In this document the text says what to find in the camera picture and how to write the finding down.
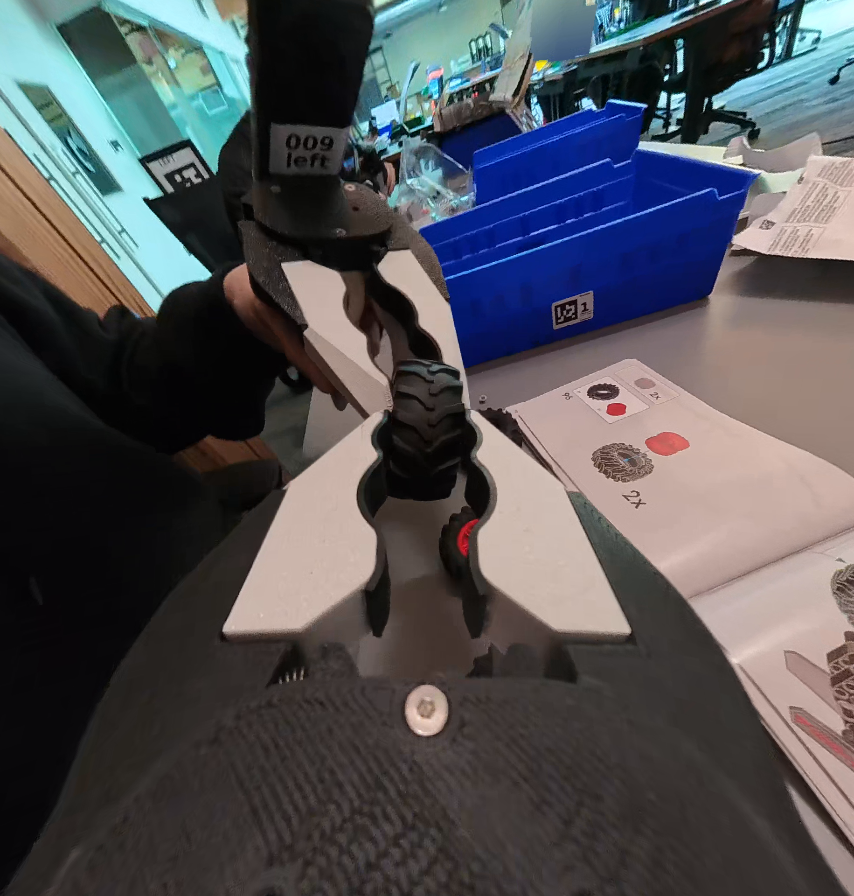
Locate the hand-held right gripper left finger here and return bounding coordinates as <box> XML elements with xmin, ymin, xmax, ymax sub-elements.
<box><xmin>221</xmin><ymin>410</ymin><xmax>394</xmax><ymax>641</ymax></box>

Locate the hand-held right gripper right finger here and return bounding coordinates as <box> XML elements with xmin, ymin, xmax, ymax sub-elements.
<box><xmin>462</xmin><ymin>409</ymin><xmax>633</xmax><ymax>644</ymax></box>

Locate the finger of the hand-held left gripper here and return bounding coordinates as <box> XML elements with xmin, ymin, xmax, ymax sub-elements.
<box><xmin>371</xmin><ymin>248</ymin><xmax>468</xmax><ymax>382</ymax></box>
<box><xmin>282</xmin><ymin>262</ymin><xmax>394</xmax><ymax>420</ymax></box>

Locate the black toy tire red rim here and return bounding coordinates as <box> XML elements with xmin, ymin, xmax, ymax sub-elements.
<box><xmin>387</xmin><ymin>359</ymin><xmax>471</xmax><ymax>503</ymax></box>
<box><xmin>438</xmin><ymin>507</ymin><xmax>482</xmax><ymax>581</ymax></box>

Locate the toy instruction booklet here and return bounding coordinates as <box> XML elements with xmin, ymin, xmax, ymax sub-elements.
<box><xmin>505</xmin><ymin>358</ymin><xmax>854</xmax><ymax>879</ymax></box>

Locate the person's left forearm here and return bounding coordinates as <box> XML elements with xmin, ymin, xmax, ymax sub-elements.
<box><xmin>105</xmin><ymin>262</ymin><xmax>288</xmax><ymax>456</ymax></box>

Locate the person's left hand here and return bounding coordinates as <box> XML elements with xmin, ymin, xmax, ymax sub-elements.
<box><xmin>224</xmin><ymin>268</ymin><xmax>354</xmax><ymax>414</ymax></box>

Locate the clear plastic bag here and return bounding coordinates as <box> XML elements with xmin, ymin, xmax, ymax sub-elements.
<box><xmin>397</xmin><ymin>136</ymin><xmax>478</xmax><ymax>211</ymax></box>

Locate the black toy tire without rim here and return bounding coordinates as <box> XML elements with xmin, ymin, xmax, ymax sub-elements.
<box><xmin>481</xmin><ymin>406</ymin><xmax>529</xmax><ymax>452</ymax></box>

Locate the framed black white marker sign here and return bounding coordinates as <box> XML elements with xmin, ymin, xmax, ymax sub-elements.
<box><xmin>139</xmin><ymin>140</ymin><xmax>215</xmax><ymax>197</ymax></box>

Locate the blue plastic storage bin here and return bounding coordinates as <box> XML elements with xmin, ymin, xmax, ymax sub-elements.
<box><xmin>471</xmin><ymin>99</ymin><xmax>649</xmax><ymax>205</ymax></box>
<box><xmin>437</xmin><ymin>112</ymin><xmax>524</xmax><ymax>169</ymax></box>
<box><xmin>418</xmin><ymin>149</ymin><xmax>761</xmax><ymax>370</ymax></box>

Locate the brown cardboard piece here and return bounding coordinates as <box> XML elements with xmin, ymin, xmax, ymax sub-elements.
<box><xmin>493</xmin><ymin>31</ymin><xmax>537</xmax><ymax>116</ymax></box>

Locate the person's black hoodie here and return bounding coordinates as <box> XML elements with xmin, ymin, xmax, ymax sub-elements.
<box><xmin>0</xmin><ymin>248</ymin><xmax>288</xmax><ymax>896</ymax></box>

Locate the wooden door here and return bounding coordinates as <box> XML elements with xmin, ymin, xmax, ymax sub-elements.
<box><xmin>0</xmin><ymin>105</ymin><xmax>155</xmax><ymax>319</ymax></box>

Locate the dark background table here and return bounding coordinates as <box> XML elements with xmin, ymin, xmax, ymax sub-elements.
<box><xmin>581</xmin><ymin>0</ymin><xmax>757</xmax><ymax>141</ymax></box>

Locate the printed paper sheet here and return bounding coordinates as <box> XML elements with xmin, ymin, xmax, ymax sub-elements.
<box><xmin>731</xmin><ymin>153</ymin><xmax>854</xmax><ymax>264</ymax></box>

